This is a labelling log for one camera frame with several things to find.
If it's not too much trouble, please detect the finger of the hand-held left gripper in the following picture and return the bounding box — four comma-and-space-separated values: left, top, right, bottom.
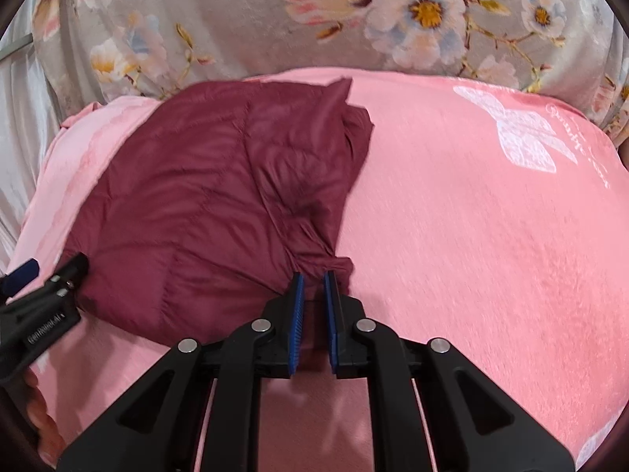
0, 258, 41, 298
46, 253, 90, 290

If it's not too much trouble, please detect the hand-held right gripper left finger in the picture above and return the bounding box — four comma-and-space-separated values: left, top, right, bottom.
56, 272, 306, 472

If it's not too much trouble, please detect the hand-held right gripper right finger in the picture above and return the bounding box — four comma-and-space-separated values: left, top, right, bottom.
322, 269, 576, 472

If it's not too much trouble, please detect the maroon quilted jacket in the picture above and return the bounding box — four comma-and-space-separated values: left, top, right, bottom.
64, 77, 375, 347

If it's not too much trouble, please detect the person's left hand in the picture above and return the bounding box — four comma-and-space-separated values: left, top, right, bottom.
24, 369, 67, 459

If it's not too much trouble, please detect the white satin cloth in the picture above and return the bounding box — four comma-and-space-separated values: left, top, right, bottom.
0, 0, 64, 271

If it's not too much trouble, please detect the pink patterned blanket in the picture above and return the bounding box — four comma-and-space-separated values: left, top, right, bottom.
5, 69, 625, 472

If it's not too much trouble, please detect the grey floral blanket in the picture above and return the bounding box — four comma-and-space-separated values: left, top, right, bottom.
29, 0, 629, 148

